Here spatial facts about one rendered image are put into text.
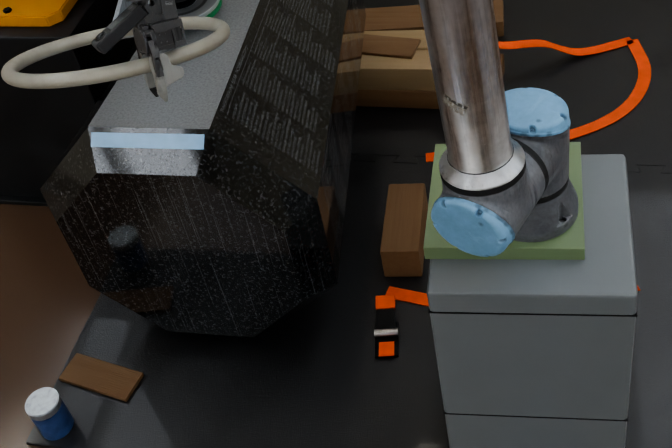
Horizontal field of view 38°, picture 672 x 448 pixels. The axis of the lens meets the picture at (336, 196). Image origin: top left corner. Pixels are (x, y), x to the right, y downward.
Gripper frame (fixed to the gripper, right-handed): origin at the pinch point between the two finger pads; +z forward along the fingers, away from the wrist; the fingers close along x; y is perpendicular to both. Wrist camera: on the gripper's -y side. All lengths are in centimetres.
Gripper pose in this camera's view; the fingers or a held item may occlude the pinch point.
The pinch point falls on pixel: (156, 94)
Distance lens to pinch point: 195.5
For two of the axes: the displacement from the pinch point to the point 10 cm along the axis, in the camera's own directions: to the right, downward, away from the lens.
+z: 1.6, 9.2, 3.5
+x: -4.7, -2.5, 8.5
